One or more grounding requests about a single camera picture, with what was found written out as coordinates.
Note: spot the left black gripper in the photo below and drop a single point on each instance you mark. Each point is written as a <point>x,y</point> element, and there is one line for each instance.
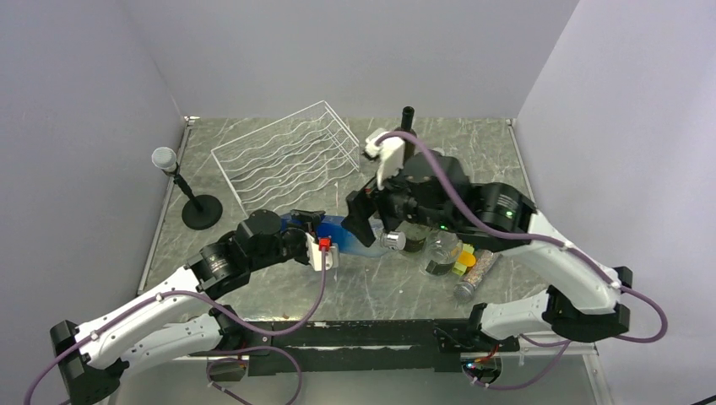
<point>307,220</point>

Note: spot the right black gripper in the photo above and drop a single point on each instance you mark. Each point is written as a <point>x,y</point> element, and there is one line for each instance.
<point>361,205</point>

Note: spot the blue glass bottle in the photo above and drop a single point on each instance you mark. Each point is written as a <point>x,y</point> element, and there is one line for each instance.
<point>385,242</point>

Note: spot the labelled dark wine bottle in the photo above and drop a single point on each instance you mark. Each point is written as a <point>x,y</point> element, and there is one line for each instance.
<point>416,236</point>

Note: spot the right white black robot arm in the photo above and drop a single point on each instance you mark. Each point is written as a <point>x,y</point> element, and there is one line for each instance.
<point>578,304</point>

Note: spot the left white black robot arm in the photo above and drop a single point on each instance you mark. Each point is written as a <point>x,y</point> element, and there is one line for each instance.
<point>182,315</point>

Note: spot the small clear round bottle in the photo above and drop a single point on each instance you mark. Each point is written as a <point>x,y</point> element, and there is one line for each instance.
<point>441,251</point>

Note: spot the dark green wine bottle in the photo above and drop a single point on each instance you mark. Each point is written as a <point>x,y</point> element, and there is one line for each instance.
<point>406,125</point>

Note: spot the glitter filled tube bottle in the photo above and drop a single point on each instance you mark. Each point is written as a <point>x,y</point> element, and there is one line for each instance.
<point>464,290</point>

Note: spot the black microphone on stand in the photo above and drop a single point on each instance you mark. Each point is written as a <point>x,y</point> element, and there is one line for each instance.
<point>200,212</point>

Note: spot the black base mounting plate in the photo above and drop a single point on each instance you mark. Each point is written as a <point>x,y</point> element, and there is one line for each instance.
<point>328,346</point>

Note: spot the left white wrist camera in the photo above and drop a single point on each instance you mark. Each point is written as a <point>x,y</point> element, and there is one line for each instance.
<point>322,252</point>

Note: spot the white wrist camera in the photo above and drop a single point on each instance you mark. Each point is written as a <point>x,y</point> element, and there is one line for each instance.
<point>322,252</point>
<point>389,154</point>

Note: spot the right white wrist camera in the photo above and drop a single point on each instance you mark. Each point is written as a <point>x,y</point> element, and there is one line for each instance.
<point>389,154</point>

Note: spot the white wire wine rack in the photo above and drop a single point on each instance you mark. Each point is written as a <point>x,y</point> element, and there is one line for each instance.
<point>283,163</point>

